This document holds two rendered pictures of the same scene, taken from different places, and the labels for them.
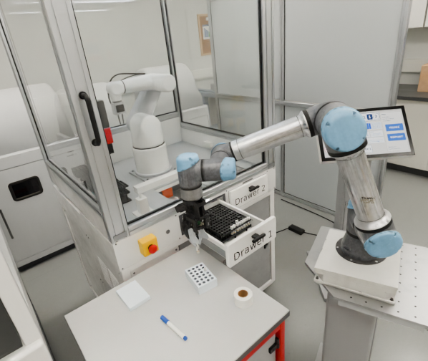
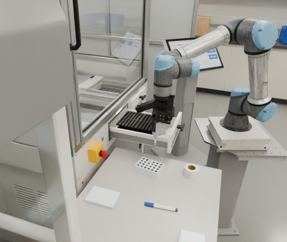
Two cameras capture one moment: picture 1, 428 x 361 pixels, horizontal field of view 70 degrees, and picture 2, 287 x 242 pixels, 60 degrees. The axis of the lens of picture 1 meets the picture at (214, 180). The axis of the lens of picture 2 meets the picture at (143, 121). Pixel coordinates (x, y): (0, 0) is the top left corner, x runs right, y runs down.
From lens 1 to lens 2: 73 cm
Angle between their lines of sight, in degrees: 32
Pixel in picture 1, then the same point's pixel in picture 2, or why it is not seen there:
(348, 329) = (229, 179)
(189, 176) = (170, 74)
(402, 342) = not seen: hidden behind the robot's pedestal
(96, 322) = (89, 229)
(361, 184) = (264, 73)
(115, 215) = (77, 126)
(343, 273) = (239, 138)
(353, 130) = (272, 34)
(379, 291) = (259, 144)
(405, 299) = (269, 146)
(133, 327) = (127, 220)
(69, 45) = not seen: outside the picture
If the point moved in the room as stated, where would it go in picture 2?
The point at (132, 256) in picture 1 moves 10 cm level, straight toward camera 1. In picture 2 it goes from (84, 165) to (100, 174)
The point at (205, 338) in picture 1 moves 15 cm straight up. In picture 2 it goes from (188, 204) to (193, 176)
